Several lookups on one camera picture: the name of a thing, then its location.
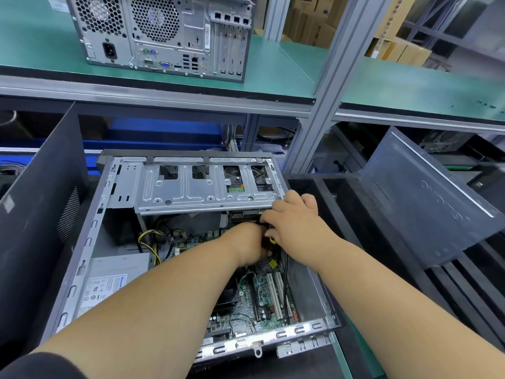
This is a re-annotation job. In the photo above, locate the person's right forearm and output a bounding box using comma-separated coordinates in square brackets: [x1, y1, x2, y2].
[316, 241, 505, 379]

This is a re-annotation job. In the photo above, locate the silver backed desktop computer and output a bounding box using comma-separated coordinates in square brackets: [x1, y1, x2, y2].
[65, 0, 256, 84]

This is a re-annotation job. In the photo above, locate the black upright side panel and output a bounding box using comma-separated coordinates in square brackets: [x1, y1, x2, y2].
[0, 102, 89, 352]

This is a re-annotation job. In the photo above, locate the person's right hand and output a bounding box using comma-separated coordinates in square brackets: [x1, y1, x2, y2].
[260, 189, 344, 269]

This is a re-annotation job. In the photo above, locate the aluminium frame post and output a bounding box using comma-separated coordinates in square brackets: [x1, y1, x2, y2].
[286, 0, 396, 174]
[264, 0, 291, 43]

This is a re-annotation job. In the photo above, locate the stack of cardboard boxes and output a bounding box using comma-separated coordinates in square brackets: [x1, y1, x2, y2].
[284, 0, 433, 68]

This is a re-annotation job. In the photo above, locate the grey side panel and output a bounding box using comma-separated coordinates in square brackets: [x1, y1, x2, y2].
[359, 126, 505, 269]

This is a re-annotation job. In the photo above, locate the person's left forearm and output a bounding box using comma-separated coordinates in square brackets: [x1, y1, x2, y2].
[35, 233, 241, 379]

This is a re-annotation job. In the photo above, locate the silver power supply unit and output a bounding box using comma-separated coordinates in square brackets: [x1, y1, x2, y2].
[75, 252, 151, 316]

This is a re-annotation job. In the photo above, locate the person's black left sleeve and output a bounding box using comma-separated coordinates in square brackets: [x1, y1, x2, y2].
[0, 351, 88, 379]

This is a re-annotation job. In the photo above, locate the grey computer case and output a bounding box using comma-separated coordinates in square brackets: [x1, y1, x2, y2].
[35, 149, 342, 364]

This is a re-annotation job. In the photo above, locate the empty black foam tray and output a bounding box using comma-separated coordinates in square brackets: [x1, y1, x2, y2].
[288, 173, 505, 360]

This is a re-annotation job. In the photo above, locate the green motherboard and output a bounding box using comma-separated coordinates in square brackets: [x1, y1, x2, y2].
[169, 225, 301, 336]

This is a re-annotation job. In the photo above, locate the person's left hand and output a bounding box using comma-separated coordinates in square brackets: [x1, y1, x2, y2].
[221, 221, 273, 267]

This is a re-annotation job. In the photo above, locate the yellow and black wire bundle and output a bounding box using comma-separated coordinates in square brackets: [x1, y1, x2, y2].
[138, 227, 186, 265]

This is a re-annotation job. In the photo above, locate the green upper shelf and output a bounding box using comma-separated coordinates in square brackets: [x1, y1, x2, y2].
[0, 0, 505, 127]

